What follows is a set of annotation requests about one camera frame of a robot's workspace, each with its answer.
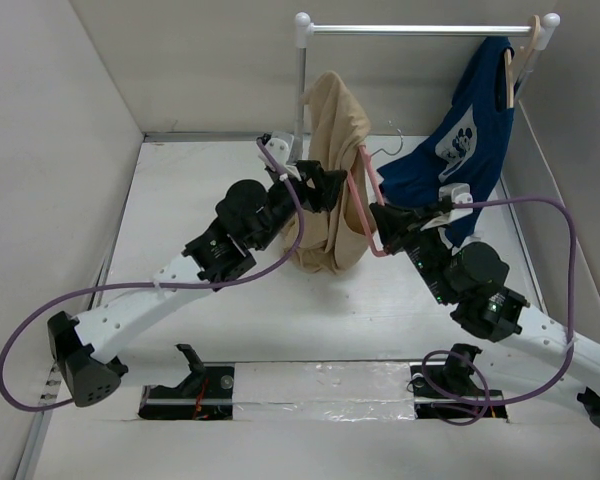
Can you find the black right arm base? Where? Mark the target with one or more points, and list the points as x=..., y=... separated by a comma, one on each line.
x=453, y=375

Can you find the beige t shirt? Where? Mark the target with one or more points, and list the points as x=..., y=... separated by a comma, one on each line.
x=334, y=240

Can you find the silver foil tape strip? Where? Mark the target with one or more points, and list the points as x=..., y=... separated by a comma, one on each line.
x=349, y=391

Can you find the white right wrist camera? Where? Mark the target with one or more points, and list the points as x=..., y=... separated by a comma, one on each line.
x=455, y=200

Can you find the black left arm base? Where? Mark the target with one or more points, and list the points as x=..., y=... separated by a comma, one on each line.
x=205, y=394

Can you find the wooden hanger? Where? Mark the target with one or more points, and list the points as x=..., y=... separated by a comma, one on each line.
x=517, y=63

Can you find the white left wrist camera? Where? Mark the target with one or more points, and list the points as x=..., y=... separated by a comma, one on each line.
x=277, y=153

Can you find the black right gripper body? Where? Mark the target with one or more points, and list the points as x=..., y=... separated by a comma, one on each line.
x=424, y=248

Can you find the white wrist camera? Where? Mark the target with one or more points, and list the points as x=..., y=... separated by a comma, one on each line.
x=277, y=153
x=455, y=200

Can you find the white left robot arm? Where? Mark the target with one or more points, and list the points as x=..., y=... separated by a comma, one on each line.
x=86, y=346

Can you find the blue printed t shirt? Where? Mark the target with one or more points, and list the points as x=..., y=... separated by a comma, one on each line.
x=468, y=146

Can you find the white clothes rack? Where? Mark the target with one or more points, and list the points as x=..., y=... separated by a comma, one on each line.
x=305, y=28

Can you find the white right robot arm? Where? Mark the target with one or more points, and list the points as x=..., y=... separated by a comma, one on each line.
x=562, y=366

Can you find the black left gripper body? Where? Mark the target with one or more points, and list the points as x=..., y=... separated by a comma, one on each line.
x=283, y=196

